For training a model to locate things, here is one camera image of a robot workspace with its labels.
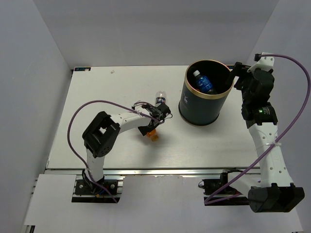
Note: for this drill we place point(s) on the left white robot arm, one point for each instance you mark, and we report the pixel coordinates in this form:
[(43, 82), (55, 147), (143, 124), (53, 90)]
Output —
[(101, 134)]

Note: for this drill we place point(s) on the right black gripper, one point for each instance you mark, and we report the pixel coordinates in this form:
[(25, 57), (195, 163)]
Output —
[(237, 70)]

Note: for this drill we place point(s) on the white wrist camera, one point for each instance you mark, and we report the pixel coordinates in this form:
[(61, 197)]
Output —
[(138, 104), (264, 61)]

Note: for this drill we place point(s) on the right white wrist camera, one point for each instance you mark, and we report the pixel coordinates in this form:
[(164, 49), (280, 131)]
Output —
[(264, 61)]

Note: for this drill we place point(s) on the aluminium front rail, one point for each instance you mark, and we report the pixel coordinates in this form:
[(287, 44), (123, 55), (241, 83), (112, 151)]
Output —
[(145, 171)]

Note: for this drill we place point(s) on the small clear bottle black cap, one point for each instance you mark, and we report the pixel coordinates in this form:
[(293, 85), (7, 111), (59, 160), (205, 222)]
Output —
[(160, 98)]

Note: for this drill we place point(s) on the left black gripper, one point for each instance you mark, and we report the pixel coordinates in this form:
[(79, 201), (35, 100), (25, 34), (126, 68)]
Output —
[(143, 130)]

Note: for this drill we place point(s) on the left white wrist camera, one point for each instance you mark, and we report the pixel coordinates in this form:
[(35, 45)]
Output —
[(138, 104)]

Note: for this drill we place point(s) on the black corner sticker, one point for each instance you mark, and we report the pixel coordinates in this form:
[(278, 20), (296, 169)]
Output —
[(76, 69)]

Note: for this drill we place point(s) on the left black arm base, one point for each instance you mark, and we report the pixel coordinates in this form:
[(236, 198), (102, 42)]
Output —
[(85, 191)]

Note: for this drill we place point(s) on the dark blue round bin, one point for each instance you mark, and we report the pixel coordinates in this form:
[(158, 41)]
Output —
[(198, 108)]

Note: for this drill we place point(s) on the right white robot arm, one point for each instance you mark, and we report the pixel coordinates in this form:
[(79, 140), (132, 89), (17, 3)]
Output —
[(276, 191)]

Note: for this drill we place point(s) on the orange juice bottle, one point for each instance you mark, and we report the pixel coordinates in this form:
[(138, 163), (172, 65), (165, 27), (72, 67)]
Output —
[(152, 135)]

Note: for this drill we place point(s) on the clear bottle blue label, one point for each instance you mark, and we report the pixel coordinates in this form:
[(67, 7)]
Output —
[(204, 84)]

